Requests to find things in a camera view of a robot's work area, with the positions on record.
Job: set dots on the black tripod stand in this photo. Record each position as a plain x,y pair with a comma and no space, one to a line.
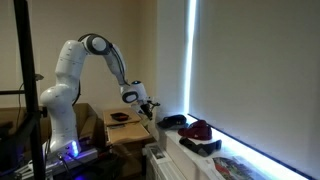
30,128

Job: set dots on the wooden pull-out desk shelf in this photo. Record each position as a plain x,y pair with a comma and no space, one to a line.
130,133

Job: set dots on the maroon cap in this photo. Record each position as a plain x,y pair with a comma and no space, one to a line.
198,130

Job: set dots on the black oval bowl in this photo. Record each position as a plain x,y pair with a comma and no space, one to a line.
120,116

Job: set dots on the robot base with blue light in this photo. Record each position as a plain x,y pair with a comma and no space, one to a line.
59,162

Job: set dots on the colourful magazine on windowsill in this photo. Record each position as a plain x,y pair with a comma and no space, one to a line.
230,169

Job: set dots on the white windowsill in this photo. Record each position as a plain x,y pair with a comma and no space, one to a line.
196,167

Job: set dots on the navy blue cap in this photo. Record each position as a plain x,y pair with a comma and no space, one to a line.
173,122

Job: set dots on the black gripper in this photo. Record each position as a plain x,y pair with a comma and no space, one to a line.
147,110

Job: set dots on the white roller blind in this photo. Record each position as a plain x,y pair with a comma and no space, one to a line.
256,75

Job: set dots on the white radiator heater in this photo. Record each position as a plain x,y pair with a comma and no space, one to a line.
160,169

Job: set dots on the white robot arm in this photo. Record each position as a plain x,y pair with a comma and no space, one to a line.
59,99

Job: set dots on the wooden cabinet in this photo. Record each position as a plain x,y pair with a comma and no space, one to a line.
109,121

